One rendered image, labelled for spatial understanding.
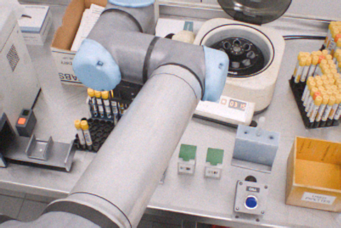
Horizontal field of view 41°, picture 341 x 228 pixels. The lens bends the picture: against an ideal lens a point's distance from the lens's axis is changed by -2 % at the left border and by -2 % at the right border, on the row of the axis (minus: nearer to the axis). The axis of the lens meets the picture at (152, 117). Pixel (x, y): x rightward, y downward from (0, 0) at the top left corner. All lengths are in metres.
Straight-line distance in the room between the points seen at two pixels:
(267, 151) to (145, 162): 0.67
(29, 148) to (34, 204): 1.02
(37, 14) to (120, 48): 0.87
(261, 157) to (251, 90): 0.17
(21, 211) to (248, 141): 1.33
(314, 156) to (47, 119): 0.70
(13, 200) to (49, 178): 1.04
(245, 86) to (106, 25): 0.56
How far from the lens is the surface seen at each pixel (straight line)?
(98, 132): 1.22
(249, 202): 1.05
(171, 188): 1.14
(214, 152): 1.11
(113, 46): 0.67
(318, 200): 1.12
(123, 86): 0.87
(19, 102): 1.25
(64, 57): 1.27
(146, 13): 0.75
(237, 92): 1.20
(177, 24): 1.39
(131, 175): 0.47
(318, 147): 1.16
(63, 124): 1.27
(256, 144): 1.11
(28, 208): 2.18
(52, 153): 1.18
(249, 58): 1.27
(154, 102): 0.55
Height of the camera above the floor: 1.88
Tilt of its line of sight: 53 degrees down
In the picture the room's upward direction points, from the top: 4 degrees counter-clockwise
